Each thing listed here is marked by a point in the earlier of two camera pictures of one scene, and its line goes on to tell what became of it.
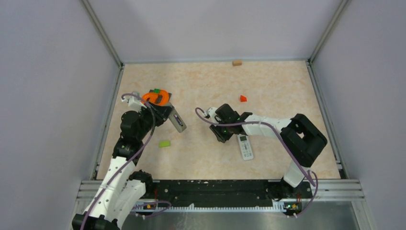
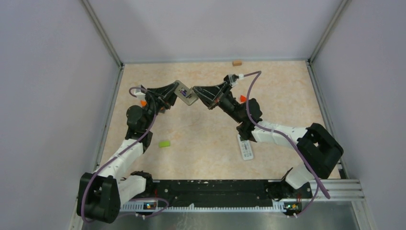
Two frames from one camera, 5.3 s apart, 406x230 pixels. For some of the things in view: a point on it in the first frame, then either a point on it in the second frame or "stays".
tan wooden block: x=237 y=63 stays
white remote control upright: x=246 y=149 stays
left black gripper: x=162 y=113 to x=164 y=95
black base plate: x=224 y=193 stays
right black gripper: x=220 y=137 to x=213 y=96
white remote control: x=180 y=128 to x=187 y=95
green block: x=164 y=143 stays
